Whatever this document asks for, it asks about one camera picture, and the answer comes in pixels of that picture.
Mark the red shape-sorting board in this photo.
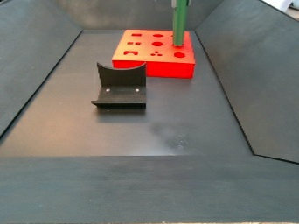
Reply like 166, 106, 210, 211
112, 30, 196, 79

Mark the green star-shaped peg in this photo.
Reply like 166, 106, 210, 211
172, 0, 189, 46

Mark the black curved holder bracket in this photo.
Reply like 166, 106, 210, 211
90, 63, 146, 108

